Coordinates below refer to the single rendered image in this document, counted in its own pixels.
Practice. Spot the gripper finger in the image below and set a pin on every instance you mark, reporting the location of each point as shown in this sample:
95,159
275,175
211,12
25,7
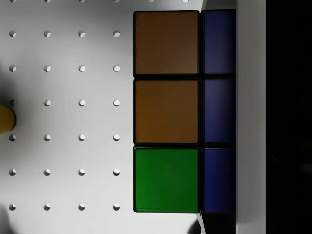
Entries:
219,224
219,4

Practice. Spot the many-coloured puzzle cube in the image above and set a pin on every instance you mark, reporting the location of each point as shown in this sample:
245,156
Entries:
166,112

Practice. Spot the yellow banana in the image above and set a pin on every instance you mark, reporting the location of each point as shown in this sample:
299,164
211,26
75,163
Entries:
6,120

